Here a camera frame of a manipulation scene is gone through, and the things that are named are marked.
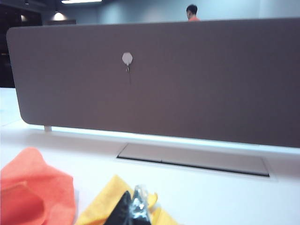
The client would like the grey desk divider panel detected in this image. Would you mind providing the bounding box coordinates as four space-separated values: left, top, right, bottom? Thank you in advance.
6 17 300 149

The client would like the grey background partition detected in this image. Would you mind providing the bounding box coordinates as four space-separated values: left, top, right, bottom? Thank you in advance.
44 19 77 25

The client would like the round pendant ceiling lamp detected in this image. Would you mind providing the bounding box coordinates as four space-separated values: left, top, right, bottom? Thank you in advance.
51 11 68 22

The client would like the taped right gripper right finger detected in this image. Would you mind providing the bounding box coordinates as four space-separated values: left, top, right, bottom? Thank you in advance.
131 185 153 225

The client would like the long ceiling light strip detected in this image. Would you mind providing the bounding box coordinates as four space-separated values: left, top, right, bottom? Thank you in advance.
61 0 103 4

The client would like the grey desk cable flap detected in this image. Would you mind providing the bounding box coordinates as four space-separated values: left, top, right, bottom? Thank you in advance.
116 142 270 178

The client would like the grey hexagonal wall hook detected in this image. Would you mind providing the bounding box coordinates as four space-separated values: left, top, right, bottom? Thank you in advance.
121 52 134 72

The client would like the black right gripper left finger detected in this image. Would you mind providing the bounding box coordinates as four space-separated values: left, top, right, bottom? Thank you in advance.
105 190 133 225

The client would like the person in orange shirt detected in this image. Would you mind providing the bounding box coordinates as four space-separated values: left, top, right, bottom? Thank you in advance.
186 4 202 22

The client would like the yellow microfibre rag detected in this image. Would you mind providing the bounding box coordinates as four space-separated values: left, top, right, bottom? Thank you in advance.
75 174 179 225

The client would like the orange microfibre rag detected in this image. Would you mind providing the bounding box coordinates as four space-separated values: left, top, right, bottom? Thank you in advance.
0 147 75 225

